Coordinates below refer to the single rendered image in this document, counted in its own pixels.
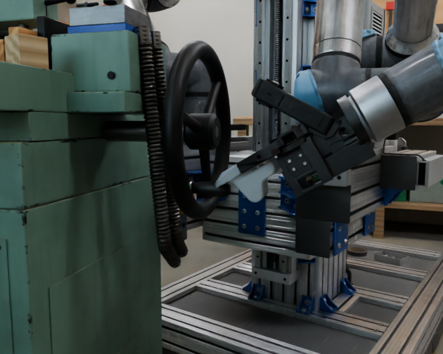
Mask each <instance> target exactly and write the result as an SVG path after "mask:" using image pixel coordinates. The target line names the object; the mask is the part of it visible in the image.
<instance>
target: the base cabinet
mask: <svg viewBox="0 0 443 354"><path fill-rule="evenodd" d="M150 177H151V176H146V177H143V178H138V179H135V180H132V181H127V182H125V183H120V184H117V185H112V186H110V187H106V188H102V189H99V190H94V191H91V192H87V193H84V194H80V195H76V196H73V197H69V198H65V199H61V200H58V201H55V202H50V203H48V204H43V205H39V206H35V207H32V208H29V209H24V210H21V209H0V354H162V302H161V262H160V251H159V249H158V244H157V242H158V241H157V237H156V235H157V233H156V229H155V228H156V225H155V217H154V216H155V214H154V210H153V209H154V206H153V204H154V203H153V195H152V192H153V191H152V190H151V189H152V187H151V185H152V183H151V179H150Z"/></svg>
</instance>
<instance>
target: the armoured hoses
mask: <svg viewBox="0 0 443 354"><path fill-rule="evenodd" d="M134 33H136V34H138V37H139V55H140V57H139V59H140V64H141V65H140V68H141V70H140V72H141V85H142V87H141V89H142V92H141V93H142V94H143V95H142V98H143V100H142V101H143V106H144V108H143V110H144V113H143V114H144V115H145V116H144V119H145V121H144V122H145V123H146V124H145V127H146V129H145V130H146V131H147V132H146V135H147V136H146V139H147V141H146V142H147V147H148V149H147V151H149V153H148V155H149V157H148V159H149V164H150V165H149V167H150V169H149V171H150V175H151V177H150V179H151V183H152V185H151V187H152V189H151V190H152V191H153V192H152V195H153V203H154V204H153V206H154V209H153V210H154V214H155V216H154V217H155V225H156V228H155V229H156V233H157V235H156V237H157V241H158V242H157V244H158V249H159V251H160V253H161V255H162V256H163V257H164V259H165V260H166V262H167V263H168V264H169V265H170V266H171V267H172V268H177V267H179V266H180V265H181V258H180V257H185V256H186V255H187V254H188V248H187V246H186V243H185V242H184V239H183V234H182V229H181V222H180V221H181V219H180V212H179V210H180V209H179V207H178V205H177V203H176V202H175V200H174V198H173V195H172V192H171V190H170V187H169V183H168V180H167V174H166V169H165V161H164V155H163V145H162V140H160V138H161V136H160V134H161V132H160V127H159V126H162V114H163V105H164V99H165V90H166V83H165V82H166V80H165V77H166V76H165V75H164V74H165V72H164V70H165V69H164V64H163V62H164V60H163V55H162V54H163V52H162V44H161V41H162V40H161V35H160V31H150V27H149V26H138V27H134Z"/></svg>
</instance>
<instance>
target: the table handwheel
mask: <svg viewBox="0 0 443 354"><path fill-rule="evenodd" d="M197 59H200V60H201V61H202V62H203V64H204V66H205V67H206V69H207V72H208V74H209V77H210V81H211V84H212V85H211V88H210V93H209V96H208V99H207V102H206V105H205V108H204V110H203V113H201V114H187V113H186V112H185V111H184V100H185V95H186V87H187V84H188V79H189V76H190V73H191V70H192V68H193V66H194V64H195V62H196V60H197ZM214 107H215V109H216V115H215V114H214V113H213V112H214ZM145 124H146V123H145V122H144V121H107V122H106V123H105V124H104V126H103V135H104V138H105V139H106V140H107V141H124V142H146V141H147V139H146V136H147V135H146V132H147V131H146V130H145V129H146V127H145ZM159 127H160V132H161V134H160V136H161V138H160V140H162V145H163V155H164V161H165V169H166V174H167V180H168V183H169V187H170V190H171V192H172V195H173V198H174V200H175V202H176V203H177V205H178V207H179V208H180V210H181V211H182V212H183V213H184V214H186V215H187V216H188V217H189V218H192V219H202V218H205V217H207V216H209V215H210V214H211V213H212V212H213V211H214V209H215V207H216V206H217V204H218V202H219V200H220V198H221V197H210V196H204V195H203V196H204V197H203V198H202V200H201V201H200V202H198V201H197V200H196V199H195V197H194V196H193V193H192V191H191V188H190V185H189V183H188V178H187V174H186V167H185V162H184V149H183V143H185V144H186V145H187V146H188V148H189V149H191V150H199V154H200V165H201V171H202V178H203V181H217V179H218V178H219V176H220V175H221V173H222V172H224V171H225V170H227V169H228V167H229V156H230V147H231V111H230V103H229V92H228V88H227V84H226V77H225V74H224V70H223V67H222V64H221V62H220V59H219V57H218V55H217V54H216V52H215V50H214V49H213V48H212V47H211V46H210V45H209V44H208V43H206V42H204V41H198V40H195V41H191V42H189V43H187V44H186V45H185V46H184V47H183V48H182V49H181V50H180V51H179V53H178V55H177V56H176V58H175V60H174V62H173V64H172V68H171V70H170V73H169V77H168V80H167V86H166V90H165V99H164V105H163V114H162V126H159ZM215 148H216V152H215V159H214V167H213V172H212V177H211V170H210V150H214V149H215Z"/></svg>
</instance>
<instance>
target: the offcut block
mask: <svg viewBox="0 0 443 354"><path fill-rule="evenodd" d="M4 39H5V51H6V62H8V63H16V64H21V65H28V66H33V67H40V68H44V69H49V53H48V39H47V38H45V37H37V36H32V35H28V34H20V33H19V34H13V35H10V36H6V37H4Z"/></svg>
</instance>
